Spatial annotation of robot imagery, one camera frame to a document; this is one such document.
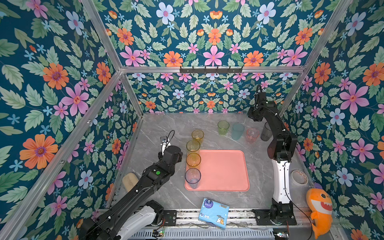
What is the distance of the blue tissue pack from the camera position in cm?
69

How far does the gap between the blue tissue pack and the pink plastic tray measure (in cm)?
10

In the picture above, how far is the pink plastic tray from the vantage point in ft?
2.77
